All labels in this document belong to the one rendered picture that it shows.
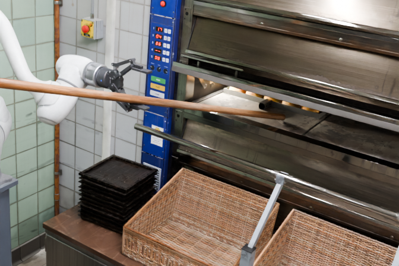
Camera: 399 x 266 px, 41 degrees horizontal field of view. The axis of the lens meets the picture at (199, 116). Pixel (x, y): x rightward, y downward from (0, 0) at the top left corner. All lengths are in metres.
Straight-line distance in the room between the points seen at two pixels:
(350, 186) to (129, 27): 1.34
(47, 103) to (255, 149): 1.03
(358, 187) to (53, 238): 1.47
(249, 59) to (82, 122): 1.18
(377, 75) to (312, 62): 0.27
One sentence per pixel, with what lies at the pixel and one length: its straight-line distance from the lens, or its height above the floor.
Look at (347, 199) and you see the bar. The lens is 1.99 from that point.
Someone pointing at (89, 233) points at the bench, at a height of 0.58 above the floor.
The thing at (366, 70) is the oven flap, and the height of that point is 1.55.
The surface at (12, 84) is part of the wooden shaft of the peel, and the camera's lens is 1.65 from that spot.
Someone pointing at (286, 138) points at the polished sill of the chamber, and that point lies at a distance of 2.42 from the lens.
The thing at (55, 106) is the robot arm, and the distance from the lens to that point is 1.99.
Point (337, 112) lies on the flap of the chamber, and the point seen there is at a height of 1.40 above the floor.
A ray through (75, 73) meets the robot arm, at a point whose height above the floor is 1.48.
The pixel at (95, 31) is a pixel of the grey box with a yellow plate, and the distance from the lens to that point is 2.86.
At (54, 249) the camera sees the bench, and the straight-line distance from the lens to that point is 2.80.
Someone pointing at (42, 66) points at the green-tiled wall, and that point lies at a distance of 3.13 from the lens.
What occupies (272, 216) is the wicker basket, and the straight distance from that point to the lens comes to 2.50.
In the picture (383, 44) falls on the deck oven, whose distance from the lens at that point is 2.20.
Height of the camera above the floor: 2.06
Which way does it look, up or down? 20 degrees down
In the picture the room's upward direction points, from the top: 6 degrees clockwise
